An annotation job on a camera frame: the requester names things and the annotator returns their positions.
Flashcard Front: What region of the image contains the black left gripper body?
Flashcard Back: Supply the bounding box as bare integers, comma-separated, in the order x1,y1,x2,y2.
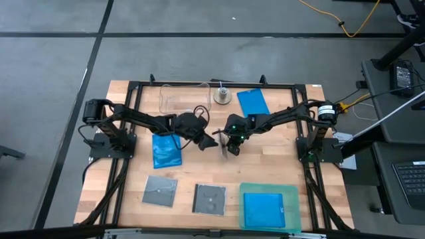
181,114,209,142

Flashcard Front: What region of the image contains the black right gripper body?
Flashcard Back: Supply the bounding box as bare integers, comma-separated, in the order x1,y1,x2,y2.
225,129,249,147

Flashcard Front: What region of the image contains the black white patterned jewel case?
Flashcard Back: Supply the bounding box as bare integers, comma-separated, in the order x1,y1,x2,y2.
212,127,230,161

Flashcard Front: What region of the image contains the blue jewel case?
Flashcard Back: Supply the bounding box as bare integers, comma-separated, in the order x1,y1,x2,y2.
243,193,287,229
151,133,183,170
236,88,271,118

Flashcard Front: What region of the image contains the clear jewel case black spine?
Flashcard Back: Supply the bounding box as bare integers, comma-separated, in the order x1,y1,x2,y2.
191,183,228,216

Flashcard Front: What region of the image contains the clear plastic bin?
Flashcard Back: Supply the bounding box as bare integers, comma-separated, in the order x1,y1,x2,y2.
159,82,213,116

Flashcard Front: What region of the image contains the translucent teal plastic bin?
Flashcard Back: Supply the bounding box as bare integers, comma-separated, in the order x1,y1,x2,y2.
238,182,303,233

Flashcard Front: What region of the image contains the white paper sheet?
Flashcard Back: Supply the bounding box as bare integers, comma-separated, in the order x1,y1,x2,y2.
333,131,358,171

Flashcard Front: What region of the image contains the silver and black boom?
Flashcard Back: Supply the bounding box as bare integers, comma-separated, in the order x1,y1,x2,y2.
333,90,425,157

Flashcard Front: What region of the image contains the grey desk with keyboard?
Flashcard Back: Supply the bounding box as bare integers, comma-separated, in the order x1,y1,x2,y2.
371,141,425,226

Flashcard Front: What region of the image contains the grey side desk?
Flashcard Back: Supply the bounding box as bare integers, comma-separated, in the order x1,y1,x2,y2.
361,58,425,144

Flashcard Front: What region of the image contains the black power adapter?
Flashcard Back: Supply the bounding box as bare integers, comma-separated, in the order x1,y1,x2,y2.
389,62,416,98

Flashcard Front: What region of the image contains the black crossbar with silver extrusions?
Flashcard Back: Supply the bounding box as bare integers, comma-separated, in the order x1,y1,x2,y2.
0,224,425,239

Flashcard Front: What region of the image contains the black keyboard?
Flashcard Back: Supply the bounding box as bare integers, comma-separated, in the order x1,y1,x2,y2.
392,160,425,211

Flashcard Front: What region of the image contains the black stand leg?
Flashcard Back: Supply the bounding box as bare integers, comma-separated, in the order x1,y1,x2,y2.
371,19,425,71

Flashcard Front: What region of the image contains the black chair leg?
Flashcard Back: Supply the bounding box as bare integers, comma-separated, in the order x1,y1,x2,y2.
0,144,27,161

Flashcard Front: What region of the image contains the person's shoe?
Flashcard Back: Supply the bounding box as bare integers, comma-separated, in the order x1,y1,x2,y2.
396,13,420,33

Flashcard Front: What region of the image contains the short yellow cable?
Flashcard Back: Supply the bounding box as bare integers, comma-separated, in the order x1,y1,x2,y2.
338,92,371,112

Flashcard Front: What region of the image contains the long yellow floor cable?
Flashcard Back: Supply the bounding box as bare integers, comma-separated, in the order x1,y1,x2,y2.
297,0,381,38

